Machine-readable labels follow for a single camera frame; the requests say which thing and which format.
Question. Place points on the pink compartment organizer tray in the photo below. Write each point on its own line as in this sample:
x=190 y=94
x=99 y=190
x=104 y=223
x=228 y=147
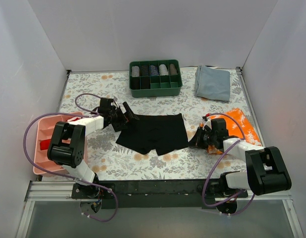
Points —
x=44 y=131

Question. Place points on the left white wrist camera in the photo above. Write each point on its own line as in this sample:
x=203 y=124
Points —
x=116 y=101

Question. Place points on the red white rolled cloth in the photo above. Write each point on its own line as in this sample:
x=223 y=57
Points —
x=73 y=119

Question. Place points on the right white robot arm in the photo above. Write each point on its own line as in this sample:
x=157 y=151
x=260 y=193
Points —
x=265 y=169

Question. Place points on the light blue cloth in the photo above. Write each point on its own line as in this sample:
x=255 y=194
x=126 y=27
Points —
x=213 y=84

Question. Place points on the orange white patterned cloth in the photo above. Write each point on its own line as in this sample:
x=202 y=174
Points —
x=238 y=125

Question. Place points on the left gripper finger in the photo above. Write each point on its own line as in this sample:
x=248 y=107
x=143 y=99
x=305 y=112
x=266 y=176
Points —
x=119 y=125
x=128 y=114

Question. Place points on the black boxer underwear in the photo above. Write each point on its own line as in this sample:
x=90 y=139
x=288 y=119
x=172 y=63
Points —
x=163 y=134

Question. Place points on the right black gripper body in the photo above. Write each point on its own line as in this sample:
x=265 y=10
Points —
x=201 y=138

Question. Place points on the black speckled rolled sock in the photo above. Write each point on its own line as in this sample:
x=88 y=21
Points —
x=144 y=70

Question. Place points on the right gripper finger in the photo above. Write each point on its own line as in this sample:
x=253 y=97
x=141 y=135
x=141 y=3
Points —
x=199 y=133
x=203 y=143

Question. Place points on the aluminium frame rail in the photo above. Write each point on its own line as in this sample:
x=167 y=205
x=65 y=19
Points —
x=62 y=191

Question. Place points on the green compartment organizer box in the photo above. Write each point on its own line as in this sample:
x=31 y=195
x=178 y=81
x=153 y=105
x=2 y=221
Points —
x=155 y=86

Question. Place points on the blue patterned rolled sock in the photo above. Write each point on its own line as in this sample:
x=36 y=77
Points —
x=153 y=70

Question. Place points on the brown rolled sock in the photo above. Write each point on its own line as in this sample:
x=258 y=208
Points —
x=172 y=69

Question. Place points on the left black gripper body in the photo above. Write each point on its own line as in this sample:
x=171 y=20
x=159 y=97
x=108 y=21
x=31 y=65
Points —
x=122 y=118

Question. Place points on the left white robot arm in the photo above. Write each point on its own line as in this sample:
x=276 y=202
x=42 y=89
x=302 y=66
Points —
x=67 y=145

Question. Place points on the red rolled cloth middle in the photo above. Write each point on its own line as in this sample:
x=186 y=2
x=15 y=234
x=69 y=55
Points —
x=44 y=144

